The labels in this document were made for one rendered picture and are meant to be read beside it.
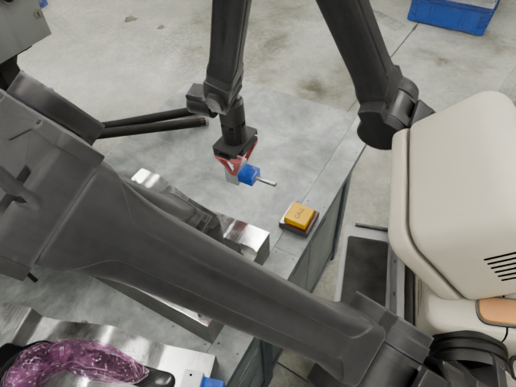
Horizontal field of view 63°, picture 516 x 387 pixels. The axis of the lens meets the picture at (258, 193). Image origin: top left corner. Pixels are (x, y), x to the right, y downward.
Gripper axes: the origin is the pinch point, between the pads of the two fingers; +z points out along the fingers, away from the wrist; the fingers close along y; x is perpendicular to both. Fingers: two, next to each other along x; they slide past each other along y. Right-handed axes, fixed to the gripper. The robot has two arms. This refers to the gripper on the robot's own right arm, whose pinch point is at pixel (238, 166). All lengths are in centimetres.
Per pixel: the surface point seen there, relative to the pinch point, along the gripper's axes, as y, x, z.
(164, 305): 36.4, 3.2, 7.8
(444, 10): -289, 1, 84
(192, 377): 45.5, 17.2, 7.1
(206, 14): -227, -183, 93
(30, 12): -8, -72, -22
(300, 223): 0.6, 17.5, 12.0
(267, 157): -20.1, -3.7, 15.4
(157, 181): 12.2, -16.5, 1.8
